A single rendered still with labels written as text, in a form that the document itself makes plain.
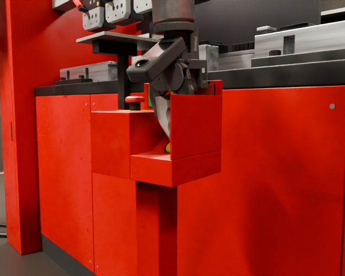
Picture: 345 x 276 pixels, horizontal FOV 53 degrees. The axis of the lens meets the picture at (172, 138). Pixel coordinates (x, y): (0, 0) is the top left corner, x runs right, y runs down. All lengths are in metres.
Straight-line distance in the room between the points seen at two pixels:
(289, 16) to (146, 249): 1.13
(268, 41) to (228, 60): 0.44
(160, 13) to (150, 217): 0.37
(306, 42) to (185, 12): 0.36
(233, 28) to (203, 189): 0.97
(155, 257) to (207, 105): 0.30
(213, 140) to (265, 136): 0.17
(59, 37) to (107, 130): 1.41
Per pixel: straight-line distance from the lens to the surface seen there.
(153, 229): 0.68
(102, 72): 1.56
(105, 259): 1.44
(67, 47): 2.04
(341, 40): 0.85
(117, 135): 0.64
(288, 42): 0.94
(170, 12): 0.61
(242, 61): 1.32
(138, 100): 0.68
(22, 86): 1.93
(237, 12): 1.71
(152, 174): 0.59
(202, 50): 1.08
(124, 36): 1.09
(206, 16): 1.84
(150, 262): 0.71
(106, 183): 1.33
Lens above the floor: 0.80
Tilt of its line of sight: 6 degrees down
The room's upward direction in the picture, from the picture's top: straight up
